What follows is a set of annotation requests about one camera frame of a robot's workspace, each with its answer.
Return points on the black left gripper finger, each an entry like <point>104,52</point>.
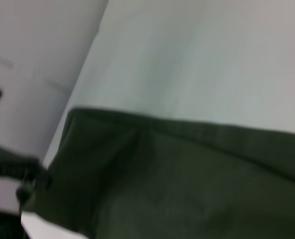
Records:
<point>44,178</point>

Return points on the dark green printed T-shirt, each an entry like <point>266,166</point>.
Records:
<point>174,179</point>

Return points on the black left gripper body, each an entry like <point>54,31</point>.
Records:
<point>10,166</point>

